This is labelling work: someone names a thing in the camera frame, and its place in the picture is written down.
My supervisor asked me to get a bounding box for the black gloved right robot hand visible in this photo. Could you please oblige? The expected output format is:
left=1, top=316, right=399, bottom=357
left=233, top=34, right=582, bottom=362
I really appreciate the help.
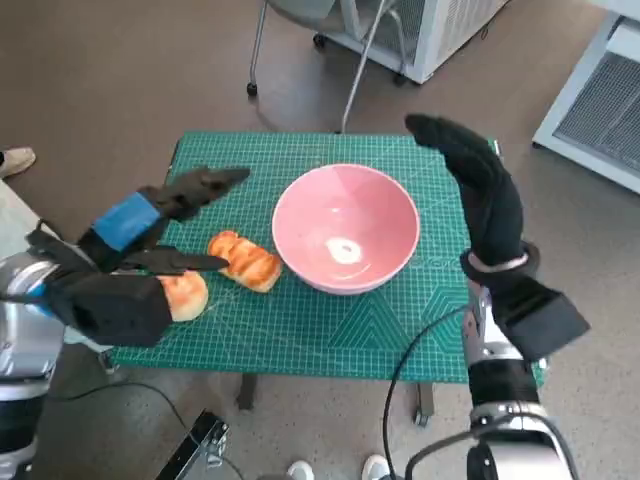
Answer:
left=403, top=113, right=525, bottom=271

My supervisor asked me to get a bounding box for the pink bowl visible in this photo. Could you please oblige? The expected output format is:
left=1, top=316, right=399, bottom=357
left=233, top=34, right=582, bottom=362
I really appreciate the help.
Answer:
left=271, top=165, right=421, bottom=295

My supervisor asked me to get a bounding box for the long braided toy bread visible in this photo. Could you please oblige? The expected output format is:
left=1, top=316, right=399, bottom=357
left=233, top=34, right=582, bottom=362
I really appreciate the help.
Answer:
left=207, top=230, right=284, bottom=293

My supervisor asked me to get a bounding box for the round toy bun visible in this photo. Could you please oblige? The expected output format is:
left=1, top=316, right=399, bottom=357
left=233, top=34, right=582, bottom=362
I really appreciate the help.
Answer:
left=159, top=272, right=210, bottom=322

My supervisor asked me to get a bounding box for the white cabinet with grey mesh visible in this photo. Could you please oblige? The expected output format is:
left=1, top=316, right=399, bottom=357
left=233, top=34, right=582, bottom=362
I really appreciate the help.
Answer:
left=531, top=12, right=640, bottom=194

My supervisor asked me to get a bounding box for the white cabinet on casters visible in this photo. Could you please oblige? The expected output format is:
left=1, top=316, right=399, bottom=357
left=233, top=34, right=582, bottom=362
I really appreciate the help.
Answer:
left=313, top=0, right=511, bottom=85

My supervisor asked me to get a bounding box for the black table leg with caster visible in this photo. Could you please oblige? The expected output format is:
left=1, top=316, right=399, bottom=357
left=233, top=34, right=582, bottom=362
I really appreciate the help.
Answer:
left=412, top=382, right=435, bottom=426

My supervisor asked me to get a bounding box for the green cutting mat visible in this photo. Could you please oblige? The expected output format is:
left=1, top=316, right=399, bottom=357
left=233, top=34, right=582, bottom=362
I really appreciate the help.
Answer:
left=108, top=130, right=544, bottom=385

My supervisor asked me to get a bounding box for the black and silver metal stand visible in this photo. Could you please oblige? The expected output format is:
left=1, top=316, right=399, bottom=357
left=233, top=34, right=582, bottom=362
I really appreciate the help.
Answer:
left=154, top=408, right=231, bottom=480

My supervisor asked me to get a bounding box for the person's beige shoe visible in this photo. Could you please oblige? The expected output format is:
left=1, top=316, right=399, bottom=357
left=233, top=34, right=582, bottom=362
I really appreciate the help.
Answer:
left=0, top=146, right=37, bottom=179

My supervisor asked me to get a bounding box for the person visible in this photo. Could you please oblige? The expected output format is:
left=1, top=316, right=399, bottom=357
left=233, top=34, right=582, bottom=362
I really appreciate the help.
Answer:
left=0, top=177, right=41, bottom=261

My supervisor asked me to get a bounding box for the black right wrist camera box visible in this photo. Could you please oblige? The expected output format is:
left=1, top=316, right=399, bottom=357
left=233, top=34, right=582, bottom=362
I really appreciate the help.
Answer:
left=492, top=275, right=592, bottom=362

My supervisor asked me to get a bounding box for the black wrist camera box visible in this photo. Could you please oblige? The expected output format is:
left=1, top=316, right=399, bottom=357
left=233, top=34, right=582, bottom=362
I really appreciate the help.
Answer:
left=492, top=275, right=592, bottom=362
left=42, top=272, right=170, bottom=347

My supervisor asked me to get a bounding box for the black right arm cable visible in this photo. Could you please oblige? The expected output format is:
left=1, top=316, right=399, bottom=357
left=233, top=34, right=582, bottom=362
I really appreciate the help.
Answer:
left=405, top=429, right=481, bottom=480
left=382, top=304, right=471, bottom=480

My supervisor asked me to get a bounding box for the thin black floor cable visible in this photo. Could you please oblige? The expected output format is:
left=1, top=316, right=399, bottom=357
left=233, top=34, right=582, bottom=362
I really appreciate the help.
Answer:
left=47, top=380, right=189, bottom=441

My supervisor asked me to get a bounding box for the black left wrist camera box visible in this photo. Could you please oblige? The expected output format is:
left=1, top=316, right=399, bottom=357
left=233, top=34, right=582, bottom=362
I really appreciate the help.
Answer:
left=42, top=272, right=170, bottom=347

